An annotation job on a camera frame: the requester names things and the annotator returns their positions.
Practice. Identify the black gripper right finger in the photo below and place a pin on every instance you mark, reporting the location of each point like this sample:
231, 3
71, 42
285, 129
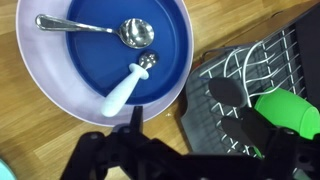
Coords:
283, 156

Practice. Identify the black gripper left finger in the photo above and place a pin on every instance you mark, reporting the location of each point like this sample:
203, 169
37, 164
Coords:
133, 153

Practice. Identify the long metal spoon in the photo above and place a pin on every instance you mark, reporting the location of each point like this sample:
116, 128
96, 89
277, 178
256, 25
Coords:
136, 33

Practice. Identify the light blue plate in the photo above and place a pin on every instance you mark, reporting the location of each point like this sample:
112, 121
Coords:
4, 173

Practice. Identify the green plastic bowl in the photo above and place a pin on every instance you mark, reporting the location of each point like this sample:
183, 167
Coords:
286, 110

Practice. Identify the dark grey utensil holder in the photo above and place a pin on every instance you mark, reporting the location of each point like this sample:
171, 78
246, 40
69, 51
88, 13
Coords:
310, 50

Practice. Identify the blue lavender bowl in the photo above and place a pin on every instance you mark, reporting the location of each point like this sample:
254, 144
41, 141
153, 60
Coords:
43, 73

